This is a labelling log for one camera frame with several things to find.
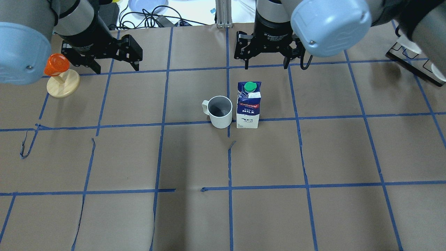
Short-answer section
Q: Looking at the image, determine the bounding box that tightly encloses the blue white milk carton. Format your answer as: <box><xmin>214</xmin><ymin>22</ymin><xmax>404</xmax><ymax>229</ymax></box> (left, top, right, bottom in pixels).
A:
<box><xmin>236</xmin><ymin>81</ymin><xmax>261</xmax><ymax>129</ymax></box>

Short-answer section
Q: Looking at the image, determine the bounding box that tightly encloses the orange mug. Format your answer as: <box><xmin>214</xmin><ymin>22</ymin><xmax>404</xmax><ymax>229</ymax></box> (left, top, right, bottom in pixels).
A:
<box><xmin>44</xmin><ymin>53</ymin><xmax>70</xmax><ymax>77</ymax></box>

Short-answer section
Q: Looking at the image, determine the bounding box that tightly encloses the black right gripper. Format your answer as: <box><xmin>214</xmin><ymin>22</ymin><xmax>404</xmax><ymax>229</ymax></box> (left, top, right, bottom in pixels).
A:
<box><xmin>234</xmin><ymin>24</ymin><xmax>306</xmax><ymax>70</ymax></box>

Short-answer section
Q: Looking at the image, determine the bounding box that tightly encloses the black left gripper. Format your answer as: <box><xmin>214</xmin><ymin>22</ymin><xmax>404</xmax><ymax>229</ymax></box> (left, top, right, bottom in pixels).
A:
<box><xmin>61</xmin><ymin>16</ymin><xmax>143</xmax><ymax>71</ymax></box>

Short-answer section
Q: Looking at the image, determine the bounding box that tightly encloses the black power strip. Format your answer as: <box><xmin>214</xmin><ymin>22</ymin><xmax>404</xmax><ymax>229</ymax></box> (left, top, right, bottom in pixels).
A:
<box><xmin>386</xmin><ymin>35</ymin><xmax>446</xmax><ymax>87</ymax></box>

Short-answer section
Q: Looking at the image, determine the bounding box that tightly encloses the aluminium frame post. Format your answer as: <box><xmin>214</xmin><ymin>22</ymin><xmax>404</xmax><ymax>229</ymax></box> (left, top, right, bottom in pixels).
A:
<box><xmin>215</xmin><ymin>0</ymin><xmax>233</xmax><ymax>29</ymax></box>

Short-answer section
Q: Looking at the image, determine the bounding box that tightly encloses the light blue plate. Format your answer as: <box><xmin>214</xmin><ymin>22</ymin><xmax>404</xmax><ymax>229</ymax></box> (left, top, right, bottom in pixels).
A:
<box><xmin>128</xmin><ymin>0</ymin><xmax>168</xmax><ymax>13</ymax></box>

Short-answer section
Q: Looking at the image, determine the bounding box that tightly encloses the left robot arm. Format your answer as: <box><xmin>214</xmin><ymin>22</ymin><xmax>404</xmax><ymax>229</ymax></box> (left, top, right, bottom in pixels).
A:
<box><xmin>0</xmin><ymin>0</ymin><xmax>143</xmax><ymax>85</ymax></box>

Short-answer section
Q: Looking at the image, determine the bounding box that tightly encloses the black power adapter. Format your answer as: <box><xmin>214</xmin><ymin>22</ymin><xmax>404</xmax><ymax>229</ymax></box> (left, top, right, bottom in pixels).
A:
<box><xmin>155</xmin><ymin>15</ymin><xmax>175</xmax><ymax>28</ymax></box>

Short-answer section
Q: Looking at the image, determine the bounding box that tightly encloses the wooden mug tree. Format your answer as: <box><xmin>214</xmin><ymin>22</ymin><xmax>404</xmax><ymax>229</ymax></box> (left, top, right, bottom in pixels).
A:
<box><xmin>46</xmin><ymin>69</ymin><xmax>80</xmax><ymax>98</ymax></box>

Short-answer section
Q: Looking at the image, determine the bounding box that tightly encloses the white mug grey inside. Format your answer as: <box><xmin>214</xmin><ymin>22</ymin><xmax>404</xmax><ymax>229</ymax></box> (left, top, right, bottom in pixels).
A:
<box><xmin>202</xmin><ymin>96</ymin><xmax>233</xmax><ymax>129</ymax></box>

